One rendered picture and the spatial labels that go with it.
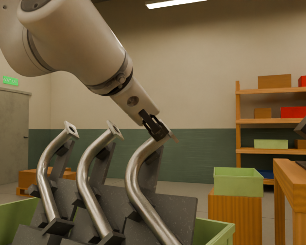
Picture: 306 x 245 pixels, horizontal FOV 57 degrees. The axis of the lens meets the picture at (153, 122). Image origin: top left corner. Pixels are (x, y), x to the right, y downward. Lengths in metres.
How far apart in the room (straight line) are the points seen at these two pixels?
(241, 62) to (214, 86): 0.77
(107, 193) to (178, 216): 0.20
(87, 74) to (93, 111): 7.19
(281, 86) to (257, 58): 0.98
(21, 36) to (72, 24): 0.09
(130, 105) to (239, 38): 6.40
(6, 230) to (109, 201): 0.36
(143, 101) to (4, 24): 0.22
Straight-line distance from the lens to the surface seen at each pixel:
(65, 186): 0.83
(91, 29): 0.38
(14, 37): 0.44
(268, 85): 6.05
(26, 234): 0.81
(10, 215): 0.96
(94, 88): 0.44
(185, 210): 0.60
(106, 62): 0.40
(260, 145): 5.94
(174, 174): 6.79
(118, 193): 0.70
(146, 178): 0.66
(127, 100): 0.45
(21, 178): 5.85
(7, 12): 0.45
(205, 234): 0.72
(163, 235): 0.56
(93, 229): 0.66
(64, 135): 0.84
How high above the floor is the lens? 1.17
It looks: 2 degrees up
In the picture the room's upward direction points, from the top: straight up
